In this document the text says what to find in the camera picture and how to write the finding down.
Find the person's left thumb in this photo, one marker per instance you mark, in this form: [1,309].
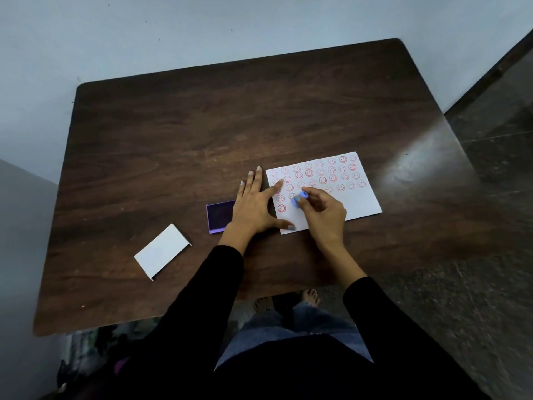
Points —
[281,225]

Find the person's foot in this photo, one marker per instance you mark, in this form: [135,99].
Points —
[309,296]
[263,304]

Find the person's left hand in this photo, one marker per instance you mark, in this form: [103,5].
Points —
[250,212]

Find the white ink pad lid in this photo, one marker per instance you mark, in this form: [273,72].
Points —
[160,252]

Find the purple ink pad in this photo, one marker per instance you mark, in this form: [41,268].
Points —
[220,217]

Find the person's right hand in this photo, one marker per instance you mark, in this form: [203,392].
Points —
[327,220]

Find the person's right foot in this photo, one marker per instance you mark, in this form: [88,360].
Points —
[309,296]

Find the person's left middle finger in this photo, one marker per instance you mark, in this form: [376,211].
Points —
[257,181]

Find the white paper with red stamps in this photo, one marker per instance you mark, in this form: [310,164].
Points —
[345,191]

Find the person's right thumb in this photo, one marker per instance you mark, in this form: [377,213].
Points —
[304,209]

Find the person's left forearm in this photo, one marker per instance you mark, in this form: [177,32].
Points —
[200,299]

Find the person's left little finger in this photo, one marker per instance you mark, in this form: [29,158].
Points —
[241,192]

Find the person's left foot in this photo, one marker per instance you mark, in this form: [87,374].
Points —
[263,304]

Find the person's blue jeans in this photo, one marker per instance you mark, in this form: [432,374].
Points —
[300,329]

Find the person's black top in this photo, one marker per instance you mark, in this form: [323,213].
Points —
[291,379]

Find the dark patterned cloth bundle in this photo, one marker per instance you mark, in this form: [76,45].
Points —
[95,349]

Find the small blue round stamp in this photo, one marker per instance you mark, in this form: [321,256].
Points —
[303,196]

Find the person's right forearm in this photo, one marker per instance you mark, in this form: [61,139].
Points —
[387,324]

